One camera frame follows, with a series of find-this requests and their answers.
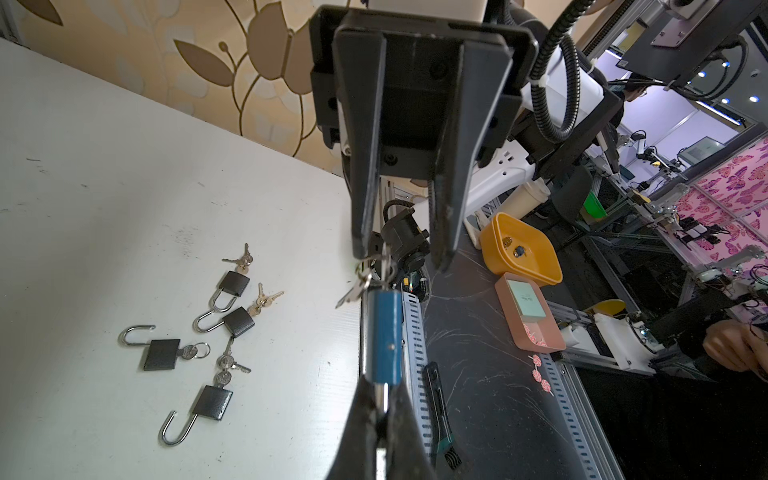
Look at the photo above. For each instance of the black padlock middle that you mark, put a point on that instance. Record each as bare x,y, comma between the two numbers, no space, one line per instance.
237,321

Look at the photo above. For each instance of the pink device with screen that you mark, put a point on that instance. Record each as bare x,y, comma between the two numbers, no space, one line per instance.
530,321

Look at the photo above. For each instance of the black padlock near open shackle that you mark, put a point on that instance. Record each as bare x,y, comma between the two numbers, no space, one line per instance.
212,401

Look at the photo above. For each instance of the black padlock far right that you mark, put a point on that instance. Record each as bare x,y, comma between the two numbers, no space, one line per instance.
234,282

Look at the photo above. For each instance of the small silver keys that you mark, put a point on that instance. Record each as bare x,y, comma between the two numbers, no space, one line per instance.
376,271

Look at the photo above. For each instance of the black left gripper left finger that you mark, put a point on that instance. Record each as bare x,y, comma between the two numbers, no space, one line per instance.
356,454

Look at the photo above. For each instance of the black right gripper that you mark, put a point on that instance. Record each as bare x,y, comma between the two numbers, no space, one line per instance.
416,97

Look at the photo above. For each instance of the black padlock with ring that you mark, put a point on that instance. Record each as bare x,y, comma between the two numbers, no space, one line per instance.
163,354

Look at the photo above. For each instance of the blue padlock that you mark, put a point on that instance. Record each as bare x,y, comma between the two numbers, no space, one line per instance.
382,344

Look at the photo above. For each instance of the yellow plastic bin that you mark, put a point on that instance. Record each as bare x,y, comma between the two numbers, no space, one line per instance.
510,245

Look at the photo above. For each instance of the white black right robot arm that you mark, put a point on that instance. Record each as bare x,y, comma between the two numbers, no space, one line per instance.
557,91

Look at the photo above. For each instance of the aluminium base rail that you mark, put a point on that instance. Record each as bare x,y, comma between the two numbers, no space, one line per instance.
488,410

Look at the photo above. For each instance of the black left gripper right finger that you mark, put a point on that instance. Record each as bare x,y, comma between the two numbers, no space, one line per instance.
405,454

